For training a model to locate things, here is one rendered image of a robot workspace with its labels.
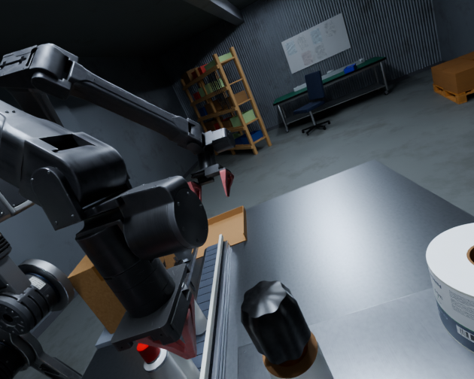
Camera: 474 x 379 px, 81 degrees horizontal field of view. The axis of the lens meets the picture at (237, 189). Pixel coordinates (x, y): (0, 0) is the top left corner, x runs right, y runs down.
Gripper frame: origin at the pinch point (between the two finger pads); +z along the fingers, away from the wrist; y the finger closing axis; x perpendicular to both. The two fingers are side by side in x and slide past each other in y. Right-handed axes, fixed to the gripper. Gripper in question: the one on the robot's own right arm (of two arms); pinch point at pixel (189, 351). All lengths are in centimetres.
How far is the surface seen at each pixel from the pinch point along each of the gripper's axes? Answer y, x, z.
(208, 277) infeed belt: 59, 20, 30
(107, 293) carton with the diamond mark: 50, 51, 17
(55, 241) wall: 265, 264, 47
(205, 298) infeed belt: 48, 19, 30
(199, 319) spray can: 34.1, 17.0, 25.3
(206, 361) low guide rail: 21.9, 13.7, 26.9
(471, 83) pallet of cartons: 377, -293, 93
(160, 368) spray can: 12.6, 16.5, 15.0
